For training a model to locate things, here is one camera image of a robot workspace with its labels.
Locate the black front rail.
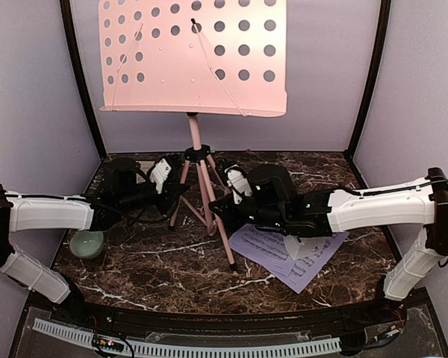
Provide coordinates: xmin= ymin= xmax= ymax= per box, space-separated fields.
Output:
xmin=22 ymin=289 xmax=430 ymax=336

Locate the left black frame post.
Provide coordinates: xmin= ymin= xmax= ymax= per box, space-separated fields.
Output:
xmin=59 ymin=0 xmax=108 ymax=160

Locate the purple sheet music page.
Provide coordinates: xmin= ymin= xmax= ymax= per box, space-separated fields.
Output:
xmin=229 ymin=224 xmax=295 ymax=276
xmin=270 ymin=231 xmax=349 ymax=294

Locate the black frame post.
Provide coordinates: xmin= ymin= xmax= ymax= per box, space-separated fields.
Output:
xmin=348 ymin=0 xmax=392 ymax=161
xmin=59 ymin=0 xmax=108 ymax=160

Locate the white slotted cable duct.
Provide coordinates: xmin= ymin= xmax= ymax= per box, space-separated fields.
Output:
xmin=32 ymin=318 xmax=342 ymax=357

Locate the green ceramic bowl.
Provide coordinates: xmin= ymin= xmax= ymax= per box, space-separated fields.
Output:
xmin=69 ymin=230 xmax=104 ymax=260

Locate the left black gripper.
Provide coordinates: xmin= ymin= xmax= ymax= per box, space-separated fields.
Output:
xmin=116 ymin=169 xmax=187 ymax=213

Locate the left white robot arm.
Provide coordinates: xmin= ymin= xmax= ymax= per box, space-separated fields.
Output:
xmin=0 ymin=178 xmax=189 ymax=325

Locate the pink music stand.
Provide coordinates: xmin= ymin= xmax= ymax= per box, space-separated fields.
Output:
xmin=99 ymin=0 xmax=288 ymax=271

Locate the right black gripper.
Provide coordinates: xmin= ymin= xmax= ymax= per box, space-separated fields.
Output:
xmin=210 ymin=192 xmax=288 ymax=233

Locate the right black frame post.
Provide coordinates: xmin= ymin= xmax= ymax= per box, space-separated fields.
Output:
xmin=348 ymin=0 xmax=392 ymax=161

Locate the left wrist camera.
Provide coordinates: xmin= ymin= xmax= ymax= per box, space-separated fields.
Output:
xmin=103 ymin=157 xmax=137 ymax=194

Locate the lower purple sheet music page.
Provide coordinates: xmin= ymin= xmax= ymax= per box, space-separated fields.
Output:
xmin=270 ymin=231 xmax=349 ymax=294

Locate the sticker sheet card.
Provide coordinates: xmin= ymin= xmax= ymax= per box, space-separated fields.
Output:
xmin=136 ymin=160 xmax=155 ymax=183

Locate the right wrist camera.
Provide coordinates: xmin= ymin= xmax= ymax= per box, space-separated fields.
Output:
xmin=247 ymin=164 xmax=296 ymax=206

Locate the upper purple sheet music page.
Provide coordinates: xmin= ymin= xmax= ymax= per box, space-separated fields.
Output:
xmin=229 ymin=224 xmax=295 ymax=276

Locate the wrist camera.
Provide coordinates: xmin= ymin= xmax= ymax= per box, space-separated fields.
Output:
xmin=103 ymin=157 xmax=137 ymax=194
xmin=247 ymin=164 xmax=296 ymax=206

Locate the white metronome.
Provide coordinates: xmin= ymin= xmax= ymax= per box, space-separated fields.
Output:
xmin=283 ymin=236 xmax=312 ymax=260

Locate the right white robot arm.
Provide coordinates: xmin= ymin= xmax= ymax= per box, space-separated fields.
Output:
xmin=209 ymin=164 xmax=448 ymax=324

